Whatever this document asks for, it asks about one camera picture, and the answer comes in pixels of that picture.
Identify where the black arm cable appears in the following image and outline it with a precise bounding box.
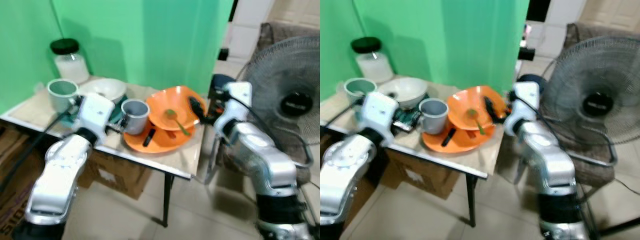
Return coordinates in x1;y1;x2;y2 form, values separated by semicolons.
231;94;273;138
537;95;576;146
320;97;364;132
0;112;76;193

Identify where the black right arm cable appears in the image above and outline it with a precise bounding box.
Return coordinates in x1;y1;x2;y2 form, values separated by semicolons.
537;95;576;146
231;94;273;138

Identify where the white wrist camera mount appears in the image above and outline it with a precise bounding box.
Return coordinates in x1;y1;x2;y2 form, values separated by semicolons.
75;92;116;146
360;91;399;146
220;81;253;133
505;81;541;136

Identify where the pale green mug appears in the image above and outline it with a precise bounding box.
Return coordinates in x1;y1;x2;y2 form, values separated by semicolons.
344;78;378;107
46;78;81;113

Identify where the brown cardboard box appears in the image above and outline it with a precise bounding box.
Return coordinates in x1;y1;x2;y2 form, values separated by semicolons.
80;150;153;201
385;150;458;200

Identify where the clear jar with black lid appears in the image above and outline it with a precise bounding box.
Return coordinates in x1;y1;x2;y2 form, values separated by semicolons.
50;38;91;85
351;37;395;84

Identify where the white bowl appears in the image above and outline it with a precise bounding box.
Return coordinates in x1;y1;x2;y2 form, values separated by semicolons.
377;77;429;111
77;78;128;104

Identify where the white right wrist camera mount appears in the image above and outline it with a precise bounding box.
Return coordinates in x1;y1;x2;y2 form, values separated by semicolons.
220;81;253;133
505;81;541;136

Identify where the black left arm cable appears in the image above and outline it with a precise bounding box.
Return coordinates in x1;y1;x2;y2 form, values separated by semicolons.
0;112;76;193
320;97;364;132

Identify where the orange plastic plate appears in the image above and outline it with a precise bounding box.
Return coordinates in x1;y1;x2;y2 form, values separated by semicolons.
446;85;508;132
122;125;201;154
146;86;207;132
421;122;496;154

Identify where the black standing fan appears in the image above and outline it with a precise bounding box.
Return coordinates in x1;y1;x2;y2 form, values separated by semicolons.
541;36;640;237
241;35;321;148

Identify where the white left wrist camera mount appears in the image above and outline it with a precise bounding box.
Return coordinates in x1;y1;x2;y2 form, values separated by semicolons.
360;91;399;146
75;92;116;146

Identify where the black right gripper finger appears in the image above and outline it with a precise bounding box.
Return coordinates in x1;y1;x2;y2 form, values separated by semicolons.
483;97;501;124
189;96;206;121

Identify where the green plastic spoon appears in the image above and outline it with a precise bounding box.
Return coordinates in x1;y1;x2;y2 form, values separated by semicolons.
466;108;487;136
165;108;191;137

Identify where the black metal table leg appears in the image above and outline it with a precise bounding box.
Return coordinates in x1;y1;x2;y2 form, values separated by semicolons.
161;172;176;228
465;172;478;228

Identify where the green backdrop cloth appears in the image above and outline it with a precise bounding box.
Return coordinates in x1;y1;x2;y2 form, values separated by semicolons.
320;0;530;101
0;0;235;113

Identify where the grey mug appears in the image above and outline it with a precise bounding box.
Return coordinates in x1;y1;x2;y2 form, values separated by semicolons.
418;98;449;135
120;98;151;136

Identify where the dark blue round object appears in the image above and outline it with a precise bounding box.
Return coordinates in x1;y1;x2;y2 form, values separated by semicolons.
517;73;548;93
212;74;238;93

